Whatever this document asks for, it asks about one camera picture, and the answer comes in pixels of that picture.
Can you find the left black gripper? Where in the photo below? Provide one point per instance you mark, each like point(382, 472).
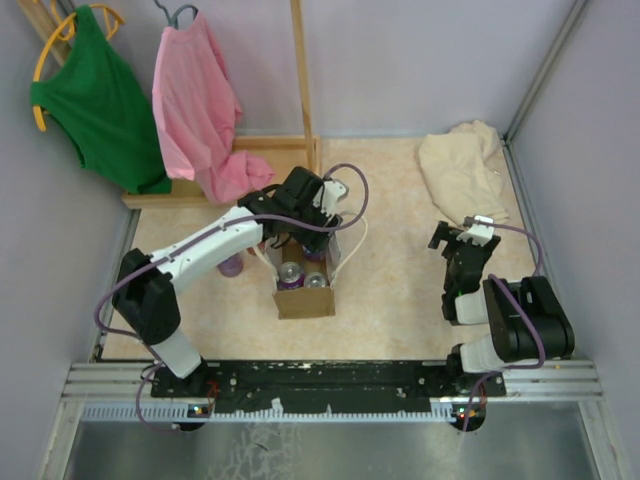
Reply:
point(315, 240)

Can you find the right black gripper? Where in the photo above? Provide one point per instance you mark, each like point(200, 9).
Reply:
point(446, 233)

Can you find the purple soda can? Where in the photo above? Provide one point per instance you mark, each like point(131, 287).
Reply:
point(232, 266)

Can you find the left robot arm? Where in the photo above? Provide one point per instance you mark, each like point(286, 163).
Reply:
point(149, 284)

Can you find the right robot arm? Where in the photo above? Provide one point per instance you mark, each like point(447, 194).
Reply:
point(527, 324)

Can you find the cream folded cloth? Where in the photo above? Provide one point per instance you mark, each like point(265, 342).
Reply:
point(454, 166)

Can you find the wooden clothes rack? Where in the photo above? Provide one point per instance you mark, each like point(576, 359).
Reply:
point(282, 152)

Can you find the pink shirt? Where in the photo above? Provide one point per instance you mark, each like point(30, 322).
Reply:
point(196, 112)

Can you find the green tank top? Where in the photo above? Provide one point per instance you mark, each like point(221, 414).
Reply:
point(97, 101)

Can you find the grey clothes hanger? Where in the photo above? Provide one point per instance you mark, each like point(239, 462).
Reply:
point(172, 18)

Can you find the yellow clothes hanger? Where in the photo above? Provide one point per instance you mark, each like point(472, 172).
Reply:
point(63, 33)

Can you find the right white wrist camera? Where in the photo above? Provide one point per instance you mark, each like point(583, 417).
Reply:
point(479, 230)

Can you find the canvas bag with white handles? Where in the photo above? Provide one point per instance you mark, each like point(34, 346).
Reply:
point(308, 303)

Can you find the metal corner post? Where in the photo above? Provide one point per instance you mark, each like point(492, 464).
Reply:
point(551, 59)

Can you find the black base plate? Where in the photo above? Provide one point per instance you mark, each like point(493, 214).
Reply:
point(314, 387)

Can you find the white cable duct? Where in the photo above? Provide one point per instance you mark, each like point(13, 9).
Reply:
point(158, 412)

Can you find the aluminium rail frame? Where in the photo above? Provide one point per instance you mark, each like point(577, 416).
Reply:
point(558, 380)

